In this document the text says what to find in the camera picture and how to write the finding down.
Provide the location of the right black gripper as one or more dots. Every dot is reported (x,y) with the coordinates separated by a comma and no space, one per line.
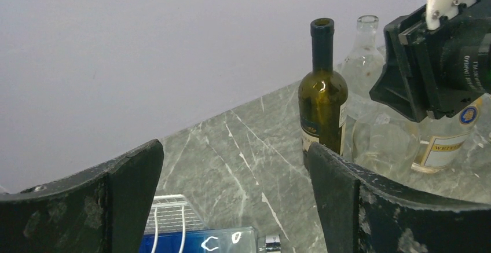
(435,73)

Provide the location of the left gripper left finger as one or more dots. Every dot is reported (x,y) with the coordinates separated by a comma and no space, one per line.
(100,209)

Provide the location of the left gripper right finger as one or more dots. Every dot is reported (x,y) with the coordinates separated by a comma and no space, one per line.
(362,211)

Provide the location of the dark green wine bottle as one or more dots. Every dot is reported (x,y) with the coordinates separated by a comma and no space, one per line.
(323,94)

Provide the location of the clear amber liquor bottle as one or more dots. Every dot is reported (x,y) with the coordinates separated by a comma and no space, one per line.
(442,139)

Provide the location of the clear bottle white label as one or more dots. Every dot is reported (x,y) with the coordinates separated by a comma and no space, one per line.
(385,142)

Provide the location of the blue clear bottle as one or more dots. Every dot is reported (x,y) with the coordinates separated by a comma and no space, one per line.
(244,239)

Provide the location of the clear glass flask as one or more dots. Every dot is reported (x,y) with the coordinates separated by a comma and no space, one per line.
(362,67)

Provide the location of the white wire wine rack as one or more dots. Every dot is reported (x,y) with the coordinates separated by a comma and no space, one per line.
(173,225)

